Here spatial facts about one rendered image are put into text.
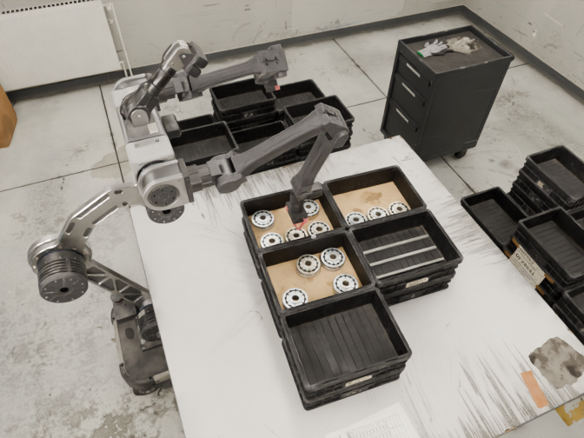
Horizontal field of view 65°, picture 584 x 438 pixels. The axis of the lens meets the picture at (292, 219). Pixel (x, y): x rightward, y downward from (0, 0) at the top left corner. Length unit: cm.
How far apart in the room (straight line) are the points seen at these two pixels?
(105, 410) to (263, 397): 111
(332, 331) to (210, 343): 50
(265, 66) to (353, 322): 101
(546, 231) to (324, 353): 160
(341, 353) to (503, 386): 65
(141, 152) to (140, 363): 132
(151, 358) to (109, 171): 175
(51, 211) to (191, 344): 196
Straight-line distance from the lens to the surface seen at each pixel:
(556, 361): 219
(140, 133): 153
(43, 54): 450
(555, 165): 337
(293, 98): 363
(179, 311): 205
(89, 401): 278
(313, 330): 182
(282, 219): 213
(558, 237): 292
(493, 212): 320
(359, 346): 181
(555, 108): 487
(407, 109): 345
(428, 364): 198
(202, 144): 307
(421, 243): 213
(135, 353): 253
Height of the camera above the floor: 245
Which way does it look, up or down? 50 degrees down
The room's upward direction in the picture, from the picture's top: 2 degrees clockwise
